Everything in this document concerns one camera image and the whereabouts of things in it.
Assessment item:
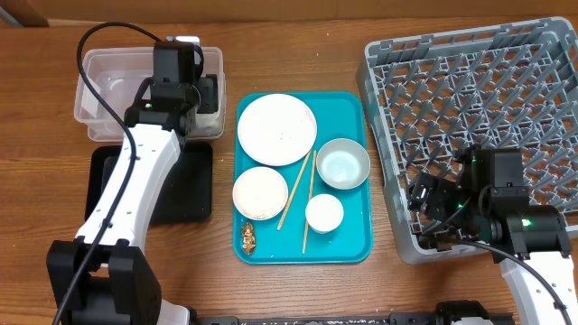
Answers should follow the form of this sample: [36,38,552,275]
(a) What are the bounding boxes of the clear plastic bin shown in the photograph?
[74,47,226,142]

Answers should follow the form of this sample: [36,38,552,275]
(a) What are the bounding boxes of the large white plate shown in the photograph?
[237,93,317,167]

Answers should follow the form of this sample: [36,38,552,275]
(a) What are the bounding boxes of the black plastic tray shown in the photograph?
[85,142,213,226]

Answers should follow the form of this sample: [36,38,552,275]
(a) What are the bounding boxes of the wooden chopstick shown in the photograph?
[276,150,312,231]
[302,149,318,255]

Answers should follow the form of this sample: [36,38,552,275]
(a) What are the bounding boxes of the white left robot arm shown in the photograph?
[47,77,201,324]

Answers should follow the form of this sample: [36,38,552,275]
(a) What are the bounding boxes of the brown food scrap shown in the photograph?
[241,221,256,255]

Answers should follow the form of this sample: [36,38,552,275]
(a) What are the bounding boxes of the right wooden chopstick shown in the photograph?
[302,149,318,255]

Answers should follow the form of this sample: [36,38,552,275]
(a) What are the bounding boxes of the small white cup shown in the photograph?
[305,194,344,234]

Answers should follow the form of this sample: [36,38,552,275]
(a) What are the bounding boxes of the grey dishwasher rack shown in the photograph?
[357,17,577,265]

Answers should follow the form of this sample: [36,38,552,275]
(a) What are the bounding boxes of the left wooden chopstick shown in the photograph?
[276,150,312,231]

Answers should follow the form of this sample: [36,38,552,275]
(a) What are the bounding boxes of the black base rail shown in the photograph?
[196,301,515,325]

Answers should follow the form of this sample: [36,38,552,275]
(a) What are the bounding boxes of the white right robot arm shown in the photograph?
[408,172,577,324]

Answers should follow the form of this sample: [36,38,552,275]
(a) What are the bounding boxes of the teal plastic tray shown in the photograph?
[232,91,373,265]

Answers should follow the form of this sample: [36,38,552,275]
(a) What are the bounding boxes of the grey bowl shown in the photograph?
[316,138,370,190]

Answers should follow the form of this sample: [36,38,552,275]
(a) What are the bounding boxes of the small pink plate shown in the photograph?
[232,166,289,220]

